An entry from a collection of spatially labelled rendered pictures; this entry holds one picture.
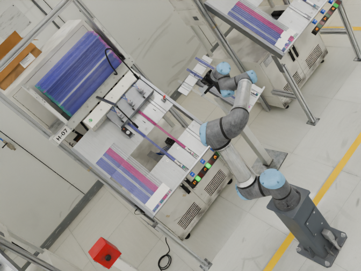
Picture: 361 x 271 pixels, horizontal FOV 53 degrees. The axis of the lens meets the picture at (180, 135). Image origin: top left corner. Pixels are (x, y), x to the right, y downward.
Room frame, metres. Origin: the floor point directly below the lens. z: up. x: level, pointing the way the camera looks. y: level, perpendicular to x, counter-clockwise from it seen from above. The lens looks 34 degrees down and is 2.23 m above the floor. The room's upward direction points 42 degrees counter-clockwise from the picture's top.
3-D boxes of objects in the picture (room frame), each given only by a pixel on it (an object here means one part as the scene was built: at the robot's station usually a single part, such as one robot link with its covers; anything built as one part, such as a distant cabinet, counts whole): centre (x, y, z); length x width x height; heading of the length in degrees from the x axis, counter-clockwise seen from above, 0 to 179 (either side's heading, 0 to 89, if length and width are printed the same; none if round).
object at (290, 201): (1.32, -0.20, 0.60); 0.15 x 0.15 x 0.10
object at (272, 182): (1.33, -0.20, 0.72); 0.13 x 0.12 x 0.14; 52
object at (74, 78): (2.38, 0.21, 1.52); 0.51 x 0.13 x 0.27; 104
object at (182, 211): (2.48, 0.30, 0.31); 0.70 x 0.65 x 0.62; 104
